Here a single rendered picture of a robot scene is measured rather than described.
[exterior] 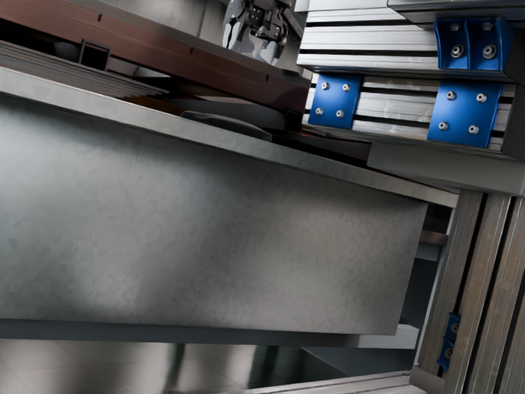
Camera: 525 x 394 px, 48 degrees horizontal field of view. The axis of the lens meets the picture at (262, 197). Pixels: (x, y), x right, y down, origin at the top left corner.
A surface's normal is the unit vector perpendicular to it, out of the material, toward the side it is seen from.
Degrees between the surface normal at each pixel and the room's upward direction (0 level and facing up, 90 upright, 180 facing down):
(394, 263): 90
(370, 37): 90
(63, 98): 90
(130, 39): 90
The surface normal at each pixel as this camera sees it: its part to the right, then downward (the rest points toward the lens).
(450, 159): -0.70, -0.14
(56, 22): 0.56, 0.17
